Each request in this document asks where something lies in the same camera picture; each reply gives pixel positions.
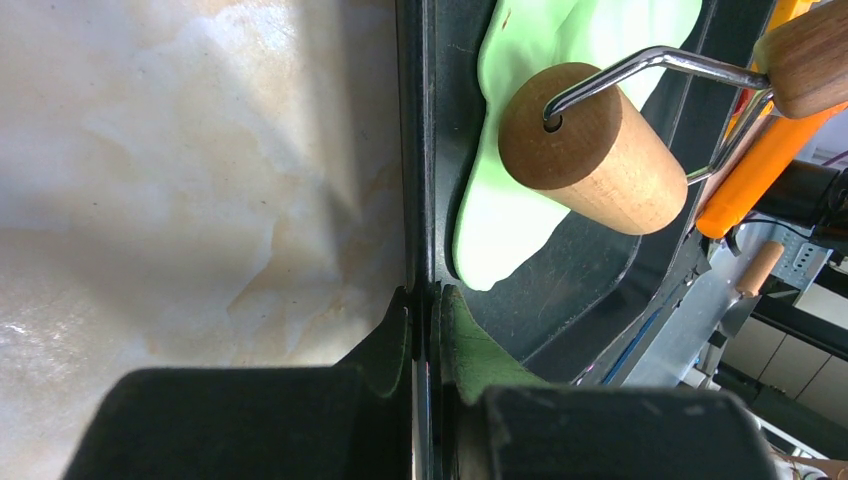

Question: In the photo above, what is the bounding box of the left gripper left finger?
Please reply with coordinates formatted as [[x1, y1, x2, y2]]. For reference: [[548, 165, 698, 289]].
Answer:
[[65, 289, 413, 479]]

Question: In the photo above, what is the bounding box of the black baking tray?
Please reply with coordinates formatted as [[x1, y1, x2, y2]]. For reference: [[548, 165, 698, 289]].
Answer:
[[396, 1, 776, 384]]

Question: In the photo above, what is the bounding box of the green dough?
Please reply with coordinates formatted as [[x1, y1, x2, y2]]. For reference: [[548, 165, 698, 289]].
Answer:
[[452, 0, 702, 291]]

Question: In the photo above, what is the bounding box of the orange handled tool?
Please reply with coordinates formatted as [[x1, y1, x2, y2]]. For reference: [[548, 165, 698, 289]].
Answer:
[[695, 102, 847, 239]]

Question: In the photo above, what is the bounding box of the wooden dough roller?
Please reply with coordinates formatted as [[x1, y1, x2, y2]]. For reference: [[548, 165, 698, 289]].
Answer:
[[498, 1, 847, 235]]

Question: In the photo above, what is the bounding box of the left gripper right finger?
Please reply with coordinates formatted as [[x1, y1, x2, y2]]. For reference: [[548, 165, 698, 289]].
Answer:
[[430, 285, 777, 479]]

